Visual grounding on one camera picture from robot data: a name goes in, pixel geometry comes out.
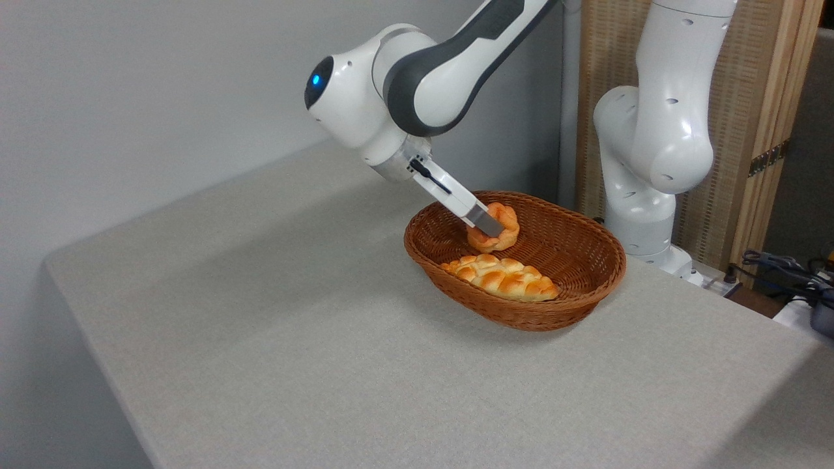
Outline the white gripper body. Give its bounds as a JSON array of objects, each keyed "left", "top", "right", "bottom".
[{"left": 404, "top": 150, "right": 491, "bottom": 226}]

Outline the metal screen hinge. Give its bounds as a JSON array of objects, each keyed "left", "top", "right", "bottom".
[{"left": 747, "top": 139, "right": 791, "bottom": 178}]

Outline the wooden rattan folding screen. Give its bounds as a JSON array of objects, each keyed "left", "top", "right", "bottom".
[{"left": 575, "top": 0, "right": 826, "bottom": 289}]

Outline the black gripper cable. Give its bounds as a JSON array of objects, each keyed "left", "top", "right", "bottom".
[{"left": 410, "top": 159, "right": 452, "bottom": 195}]

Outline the brown wicker basket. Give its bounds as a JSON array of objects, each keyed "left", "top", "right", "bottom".
[{"left": 403, "top": 190, "right": 627, "bottom": 333}]

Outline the bundle of dark cables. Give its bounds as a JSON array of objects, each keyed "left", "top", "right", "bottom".
[{"left": 725, "top": 249, "right": 834, "bottom": 308}]

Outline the white power strip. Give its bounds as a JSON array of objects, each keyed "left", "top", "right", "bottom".
[{"left": 701, "top": 272, "right": 742, "bottom": 299}]

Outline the round knotted bread roll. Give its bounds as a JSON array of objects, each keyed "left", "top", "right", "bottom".
[{"left": 466, "top": 201, "right": 521, "bottom": 254}]

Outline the long braided bread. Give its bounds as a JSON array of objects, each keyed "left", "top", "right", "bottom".
[{"left": 440, "top": 253, "right": 562, "bottom": 303}]

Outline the grey box device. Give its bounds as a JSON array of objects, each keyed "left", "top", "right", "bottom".
[{"left": 810, "top": 293, "right": 834, "bottom": 338}]

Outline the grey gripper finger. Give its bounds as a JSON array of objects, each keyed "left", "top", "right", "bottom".
[{"left": 467, "top": 203, "right": 507, "bottom": 239}]

